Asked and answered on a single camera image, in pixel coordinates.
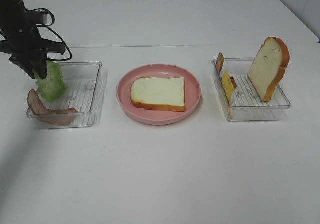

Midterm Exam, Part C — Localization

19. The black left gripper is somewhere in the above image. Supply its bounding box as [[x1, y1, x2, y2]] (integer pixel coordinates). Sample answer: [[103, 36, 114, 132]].
[[0, 0, 66, 80]]

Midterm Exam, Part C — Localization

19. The green lettuce leaf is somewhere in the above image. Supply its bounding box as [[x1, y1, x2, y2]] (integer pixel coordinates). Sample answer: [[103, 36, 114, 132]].
[[32, 61, 68, 102]]

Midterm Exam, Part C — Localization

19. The bacon strip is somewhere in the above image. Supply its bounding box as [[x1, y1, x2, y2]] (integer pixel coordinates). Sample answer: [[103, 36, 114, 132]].
[[26, 89, 79, 126], [216, 52, 237, 89]]

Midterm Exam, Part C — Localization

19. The bread slice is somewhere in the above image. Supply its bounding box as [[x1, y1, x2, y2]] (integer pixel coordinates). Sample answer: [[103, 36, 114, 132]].
[[130, 77, 186, 112], [247, 37, 290, 102]]

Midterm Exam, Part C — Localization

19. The clear plastic tray left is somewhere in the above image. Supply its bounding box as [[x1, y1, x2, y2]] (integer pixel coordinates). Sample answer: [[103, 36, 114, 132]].
[[26, 61, 108, 130]]

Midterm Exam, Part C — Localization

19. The clear plastic tray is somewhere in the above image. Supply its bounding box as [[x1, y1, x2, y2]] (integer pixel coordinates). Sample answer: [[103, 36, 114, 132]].
[[26, 61, 108, 130], [211, 57, 291, 122]]

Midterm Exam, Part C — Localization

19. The pink round plate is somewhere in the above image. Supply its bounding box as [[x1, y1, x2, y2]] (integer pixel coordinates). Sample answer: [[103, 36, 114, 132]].
[[117, 64, 202, 126]]

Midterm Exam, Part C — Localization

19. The yellow cheese slice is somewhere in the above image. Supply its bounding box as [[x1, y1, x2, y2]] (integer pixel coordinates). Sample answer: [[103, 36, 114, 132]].
[[221, 70, 235, 121]]

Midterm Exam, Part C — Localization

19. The clear plastic tray right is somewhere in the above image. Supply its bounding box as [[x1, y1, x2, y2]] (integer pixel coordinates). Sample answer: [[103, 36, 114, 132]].
[[211, 57, 291, 122]]

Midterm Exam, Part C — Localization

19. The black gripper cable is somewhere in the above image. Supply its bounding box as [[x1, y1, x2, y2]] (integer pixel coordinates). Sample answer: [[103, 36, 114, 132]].
[[24, 8, 74, 63]]

